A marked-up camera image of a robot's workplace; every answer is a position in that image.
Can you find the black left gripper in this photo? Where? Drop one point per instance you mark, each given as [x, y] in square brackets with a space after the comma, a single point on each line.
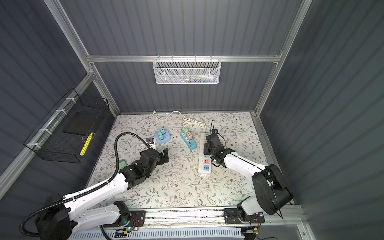
[161, 159]

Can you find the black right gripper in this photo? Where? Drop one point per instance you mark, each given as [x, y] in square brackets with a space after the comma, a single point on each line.
[206, 151]

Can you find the long white power strip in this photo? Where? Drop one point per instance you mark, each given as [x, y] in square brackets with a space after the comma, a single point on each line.
[205, 162]

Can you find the teal blue power strip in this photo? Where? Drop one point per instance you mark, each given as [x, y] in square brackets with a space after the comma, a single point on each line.
[190, 143]

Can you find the pink plug adapter cube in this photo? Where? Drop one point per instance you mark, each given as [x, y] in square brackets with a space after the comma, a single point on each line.
[189, 136]

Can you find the teal plug adapter cube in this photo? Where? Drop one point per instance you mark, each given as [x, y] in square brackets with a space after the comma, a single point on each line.
[162, 130]
[160, 136]

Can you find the light blue round power strip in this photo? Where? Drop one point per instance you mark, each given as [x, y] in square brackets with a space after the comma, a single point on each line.
[166, 139]

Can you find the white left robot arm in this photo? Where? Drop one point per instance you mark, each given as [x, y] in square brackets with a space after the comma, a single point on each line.
[77, 214]

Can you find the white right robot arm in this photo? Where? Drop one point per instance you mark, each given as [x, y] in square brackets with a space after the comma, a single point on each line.
[271, 188]

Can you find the yellow marker in basket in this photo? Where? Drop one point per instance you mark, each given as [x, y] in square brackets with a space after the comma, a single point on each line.
[86, 144]

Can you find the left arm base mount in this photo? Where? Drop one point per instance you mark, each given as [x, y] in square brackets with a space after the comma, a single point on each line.
[134, 219]

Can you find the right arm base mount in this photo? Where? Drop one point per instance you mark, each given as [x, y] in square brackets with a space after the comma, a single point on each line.
[234, 216]

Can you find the white wire wall basket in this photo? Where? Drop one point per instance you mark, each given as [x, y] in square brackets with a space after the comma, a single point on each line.
[187, 73]

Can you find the black wire side basket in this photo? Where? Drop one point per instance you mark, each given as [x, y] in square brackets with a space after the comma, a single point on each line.
[62, 136]

